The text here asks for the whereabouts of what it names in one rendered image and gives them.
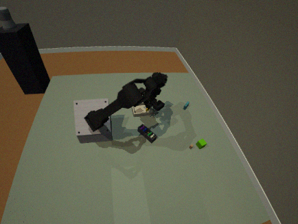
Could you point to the green cube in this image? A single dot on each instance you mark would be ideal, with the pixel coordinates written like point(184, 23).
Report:
point(201, 143)

